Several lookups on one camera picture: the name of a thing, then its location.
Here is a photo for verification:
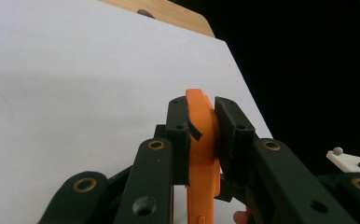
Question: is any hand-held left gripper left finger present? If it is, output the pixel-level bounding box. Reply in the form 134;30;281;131
154;95;204;187

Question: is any wooden board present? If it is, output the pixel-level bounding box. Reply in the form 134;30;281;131
98;0;216;39

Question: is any orange phone case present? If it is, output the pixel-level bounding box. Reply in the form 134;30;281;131
185;88;222;224

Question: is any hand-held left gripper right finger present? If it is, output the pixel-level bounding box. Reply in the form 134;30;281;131
214;96;257;203

